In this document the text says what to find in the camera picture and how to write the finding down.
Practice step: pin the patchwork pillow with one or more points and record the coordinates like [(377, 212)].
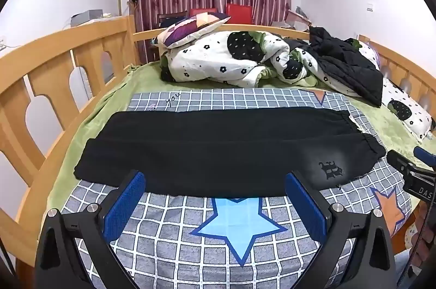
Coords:
[(190, 28)]

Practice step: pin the grey box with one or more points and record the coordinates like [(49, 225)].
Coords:
[(87, 16)]

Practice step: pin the green bed sheet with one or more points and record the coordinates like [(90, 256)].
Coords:
[(98, 111)]

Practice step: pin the cardboard box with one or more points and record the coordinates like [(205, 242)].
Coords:
[(296, 19)]

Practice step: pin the person's right hand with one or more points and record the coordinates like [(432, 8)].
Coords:
[(425, 234)]

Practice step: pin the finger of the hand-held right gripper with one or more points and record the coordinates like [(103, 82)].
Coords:
[(424, 154), (398, 161)]

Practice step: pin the black pants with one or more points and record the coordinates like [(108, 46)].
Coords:
[(204, 152)]

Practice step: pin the black jacket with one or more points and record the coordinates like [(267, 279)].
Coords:
[(344, 67)]

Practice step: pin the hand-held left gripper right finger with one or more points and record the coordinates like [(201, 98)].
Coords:
[(305, 207)]

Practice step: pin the white floral pillow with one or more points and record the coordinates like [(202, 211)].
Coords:
[(405, 108)]

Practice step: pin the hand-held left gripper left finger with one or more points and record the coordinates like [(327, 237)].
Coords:
[(124, 203)]

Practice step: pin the red chair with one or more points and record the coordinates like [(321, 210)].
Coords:
[(203, 12), (238, 13)]

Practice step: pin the dark wooden chair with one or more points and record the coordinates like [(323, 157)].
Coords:
[(170, 18)]

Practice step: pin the grey checked star blanket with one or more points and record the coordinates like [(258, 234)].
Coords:
[(163, 241)]

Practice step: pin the white floral quilt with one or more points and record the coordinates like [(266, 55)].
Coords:
[(204, 60)]

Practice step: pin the wooden bed frame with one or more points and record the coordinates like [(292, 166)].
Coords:
[(44, 50)]

